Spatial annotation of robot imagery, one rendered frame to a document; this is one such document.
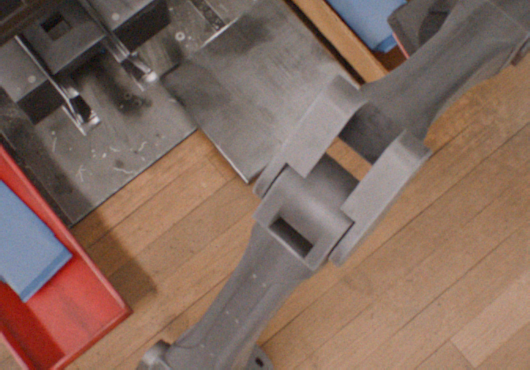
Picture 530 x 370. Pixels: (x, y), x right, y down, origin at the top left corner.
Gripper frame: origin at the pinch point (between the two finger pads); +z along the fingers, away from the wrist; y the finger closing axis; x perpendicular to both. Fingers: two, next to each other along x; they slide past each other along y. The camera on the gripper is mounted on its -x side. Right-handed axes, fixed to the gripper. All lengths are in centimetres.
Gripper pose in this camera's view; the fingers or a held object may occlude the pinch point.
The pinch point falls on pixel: (401, 33)
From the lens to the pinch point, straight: 113.4
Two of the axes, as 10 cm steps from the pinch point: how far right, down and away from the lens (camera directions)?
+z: -3.3, -1.6, 9.3
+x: -7.7, 6.1, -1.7
